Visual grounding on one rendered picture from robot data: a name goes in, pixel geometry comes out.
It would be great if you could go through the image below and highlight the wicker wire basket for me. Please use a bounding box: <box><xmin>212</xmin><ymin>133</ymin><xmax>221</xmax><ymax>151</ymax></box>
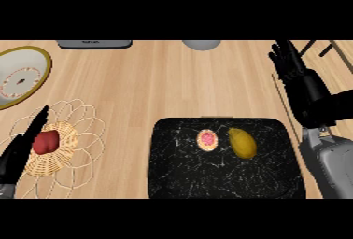
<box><xmin>0</xmin><ymin>98</ymin><xmax>107</xmax><ymax>200</ymax></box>

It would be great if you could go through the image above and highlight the dark grey flat appliance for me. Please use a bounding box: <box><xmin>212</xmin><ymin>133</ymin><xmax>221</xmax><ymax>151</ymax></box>
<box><xmin>54</xmin><ymin>40</ymin><xmax>134</xmax><ymax>50</ymax></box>

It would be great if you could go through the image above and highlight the red apple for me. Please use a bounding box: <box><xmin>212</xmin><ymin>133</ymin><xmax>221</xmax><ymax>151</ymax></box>
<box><xmin>31</xmin><ymin>130</ymin><xmax>62</xmax><ymax>156</ymax></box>

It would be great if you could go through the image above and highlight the grey round object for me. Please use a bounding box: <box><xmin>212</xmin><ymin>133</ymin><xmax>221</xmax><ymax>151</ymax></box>
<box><xmin>180</xmin><ymin>40</ymin><xmax>221</xmax><ymax>51</ymax></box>

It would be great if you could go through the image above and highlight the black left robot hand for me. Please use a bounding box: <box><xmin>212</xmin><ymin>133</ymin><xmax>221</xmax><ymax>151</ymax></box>
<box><xmin>0</xmin><ymin>105</ymin><xmax>51</xmax><ymax>185</ymax></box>

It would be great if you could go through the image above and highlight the white bowl with gold rim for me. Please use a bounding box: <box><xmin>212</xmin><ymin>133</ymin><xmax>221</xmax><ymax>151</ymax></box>
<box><xmin>0</xmin><ymin>46</ymin><xmax>53</xmax><ymax>110</ymax></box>

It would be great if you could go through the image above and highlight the yellow mango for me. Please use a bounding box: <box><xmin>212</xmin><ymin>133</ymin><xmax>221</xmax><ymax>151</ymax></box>
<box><xmin>227</xmin><ymin>127</ymin><xmax>258</xmax><ymax>160</ymax></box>

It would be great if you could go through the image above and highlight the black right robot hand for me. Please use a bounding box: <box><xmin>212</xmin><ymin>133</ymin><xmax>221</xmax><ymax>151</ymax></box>
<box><xmin>267</xmin><ymin>40</ymin><xmax>353</xmax><ymax>129</ymax></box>

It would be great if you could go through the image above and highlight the black marble tray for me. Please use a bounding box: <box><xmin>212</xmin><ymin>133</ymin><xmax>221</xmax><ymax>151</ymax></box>
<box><xmin>146</xmin><ymin>117</ymin><xmax>307</xmax><ymax>200</ymax></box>

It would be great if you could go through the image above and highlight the pink frosted cupcake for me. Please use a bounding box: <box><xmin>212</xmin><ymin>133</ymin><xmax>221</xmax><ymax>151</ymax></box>
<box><xmin>196</xmin><ymin>128</ymin><xmax>218</xmax><ymax>152</ymax></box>

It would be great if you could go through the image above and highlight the black wire tiered shelf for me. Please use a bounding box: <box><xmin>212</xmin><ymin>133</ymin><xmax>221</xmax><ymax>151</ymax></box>
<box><xmin>270</xmin><ymin>40</ymin><xmax>353</xmax><ymax>138</ymax></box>

